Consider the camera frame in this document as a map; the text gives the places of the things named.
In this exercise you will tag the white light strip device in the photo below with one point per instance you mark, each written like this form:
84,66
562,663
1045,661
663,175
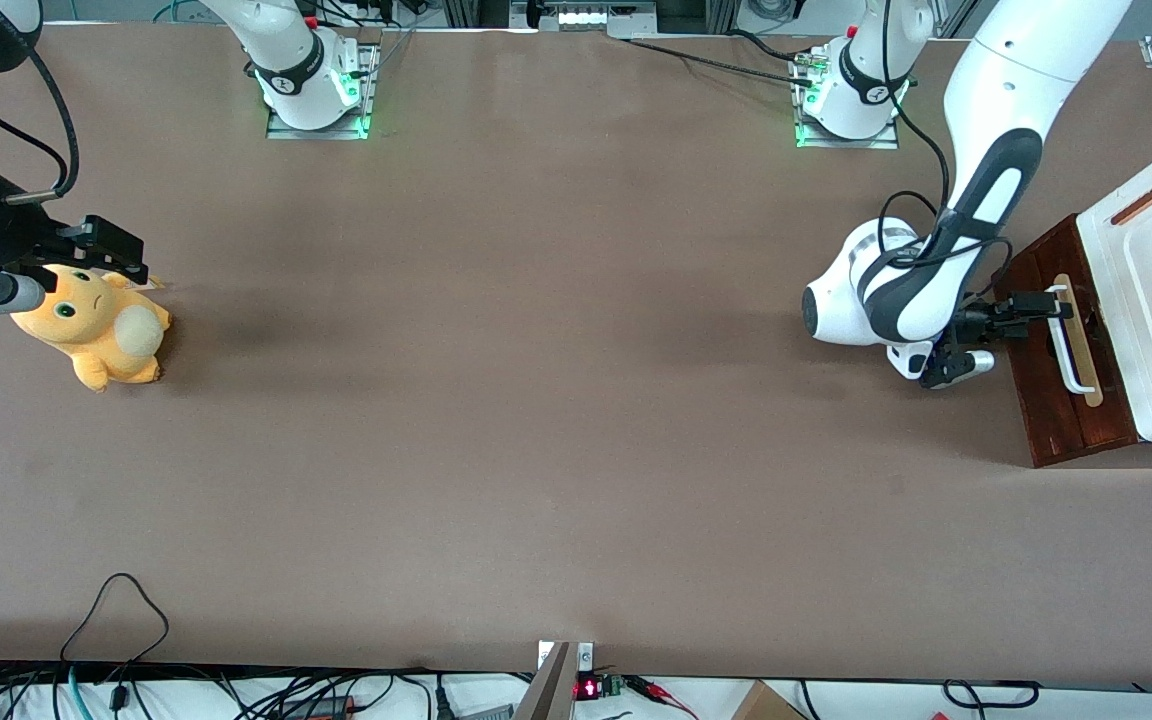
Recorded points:
591,17

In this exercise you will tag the red clip leads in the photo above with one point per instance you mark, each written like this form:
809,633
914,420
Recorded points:
661,692

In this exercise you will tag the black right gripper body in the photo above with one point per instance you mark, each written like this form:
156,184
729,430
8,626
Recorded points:
8,240

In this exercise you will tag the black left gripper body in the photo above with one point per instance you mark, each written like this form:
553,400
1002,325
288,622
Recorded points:
983,320

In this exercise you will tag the brown cardboard piece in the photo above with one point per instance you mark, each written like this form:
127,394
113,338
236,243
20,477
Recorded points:
766,703

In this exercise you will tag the black power adapter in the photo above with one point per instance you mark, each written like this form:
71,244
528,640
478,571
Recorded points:
321,708

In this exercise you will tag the orange plush toy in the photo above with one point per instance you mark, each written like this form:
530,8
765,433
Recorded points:
96,330

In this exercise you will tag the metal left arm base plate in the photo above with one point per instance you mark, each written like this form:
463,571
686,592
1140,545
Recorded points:
816,140

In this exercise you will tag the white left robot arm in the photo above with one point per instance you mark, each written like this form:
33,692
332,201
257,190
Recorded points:
1006,70

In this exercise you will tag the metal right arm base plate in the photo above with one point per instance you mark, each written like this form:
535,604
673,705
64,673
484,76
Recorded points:
371,95

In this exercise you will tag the red LED display board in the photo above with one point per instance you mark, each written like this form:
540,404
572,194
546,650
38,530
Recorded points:
588,688

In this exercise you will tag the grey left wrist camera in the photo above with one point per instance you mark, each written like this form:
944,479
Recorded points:
971,365

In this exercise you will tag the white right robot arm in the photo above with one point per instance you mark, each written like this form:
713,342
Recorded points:
286,50

